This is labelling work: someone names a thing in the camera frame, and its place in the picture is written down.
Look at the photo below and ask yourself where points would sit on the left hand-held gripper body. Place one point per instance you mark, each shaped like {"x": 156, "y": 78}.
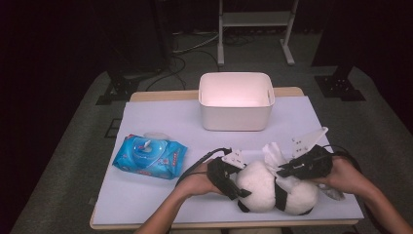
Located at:
{"x": 216, "y": 170}

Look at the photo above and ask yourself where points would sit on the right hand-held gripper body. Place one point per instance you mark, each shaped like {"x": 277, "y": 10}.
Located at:
{"x": 316, "y": 164}

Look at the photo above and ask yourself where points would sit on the panda plush toy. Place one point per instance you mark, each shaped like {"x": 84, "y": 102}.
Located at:
{"x": 259, "y": 188}

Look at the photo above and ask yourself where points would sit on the white plastic storage box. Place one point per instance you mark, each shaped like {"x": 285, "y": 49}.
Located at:
{"x": 235, "y": 117}

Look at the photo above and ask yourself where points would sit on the blue wet wipe pack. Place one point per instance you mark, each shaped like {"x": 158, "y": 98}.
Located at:
{"x": 130, "y": 162}

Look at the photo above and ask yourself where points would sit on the person's left hand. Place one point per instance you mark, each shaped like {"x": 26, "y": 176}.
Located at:
{"x": 195, "y": 183}

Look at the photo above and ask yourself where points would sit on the person's right hand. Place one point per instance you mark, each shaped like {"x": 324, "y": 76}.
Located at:
{"x": 344, "y": 175}

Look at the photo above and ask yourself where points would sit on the black stand base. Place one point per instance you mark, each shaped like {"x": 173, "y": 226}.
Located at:
{"x": 120, "y": 89}
{"x": 339, "y": 87}

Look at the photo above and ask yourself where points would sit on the wooden table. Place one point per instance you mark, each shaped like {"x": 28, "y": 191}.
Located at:
{"x": 162, "y": 95}

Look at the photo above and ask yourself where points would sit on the black square floor plate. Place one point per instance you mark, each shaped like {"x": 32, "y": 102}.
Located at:
{"x": 113, "y": 128}

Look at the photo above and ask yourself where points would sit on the white metal stand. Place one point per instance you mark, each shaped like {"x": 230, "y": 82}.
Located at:
{"x": 255, "y": 19}

